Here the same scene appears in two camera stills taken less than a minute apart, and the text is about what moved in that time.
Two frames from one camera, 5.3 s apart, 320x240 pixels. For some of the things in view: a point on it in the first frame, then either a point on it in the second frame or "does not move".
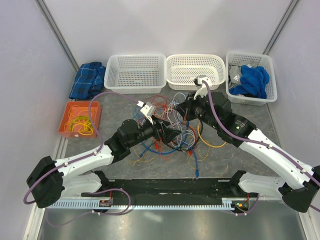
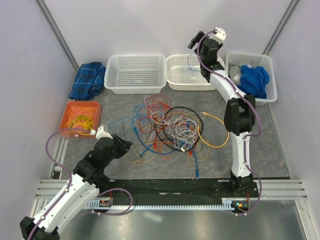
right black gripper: x=186 y=107 → x=197 y=38
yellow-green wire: x=86 y=129 does not move
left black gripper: x=167 y=133 → x=122 y=145
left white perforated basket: x=137 y=73 does not move
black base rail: x=176 y=188 does not move
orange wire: x=161 y=153 does not move
